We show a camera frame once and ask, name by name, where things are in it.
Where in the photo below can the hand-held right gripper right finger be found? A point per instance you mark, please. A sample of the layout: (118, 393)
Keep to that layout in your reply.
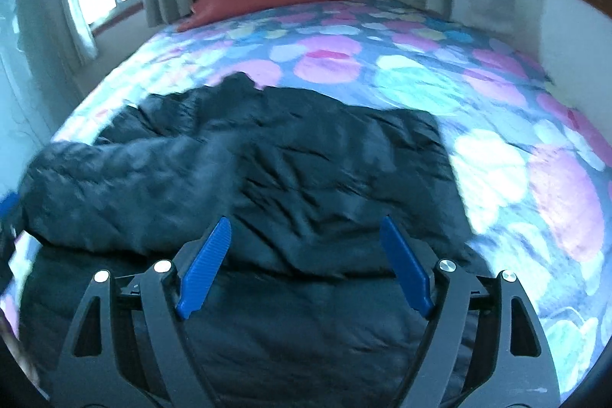
(406, 267)

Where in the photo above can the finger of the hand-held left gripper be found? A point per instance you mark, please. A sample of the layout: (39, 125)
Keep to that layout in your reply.
(6, 203)

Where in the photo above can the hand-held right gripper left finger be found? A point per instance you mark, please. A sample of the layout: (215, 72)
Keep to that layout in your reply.
(204, 267)

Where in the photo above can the black puffer jacket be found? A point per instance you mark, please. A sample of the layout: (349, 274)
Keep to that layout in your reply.
(296, 159)

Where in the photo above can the glass door wardrobe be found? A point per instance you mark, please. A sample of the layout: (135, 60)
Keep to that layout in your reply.
(28, 44)

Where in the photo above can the colourful dotted bedspread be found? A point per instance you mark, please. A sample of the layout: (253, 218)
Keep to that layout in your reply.
(406, 68)

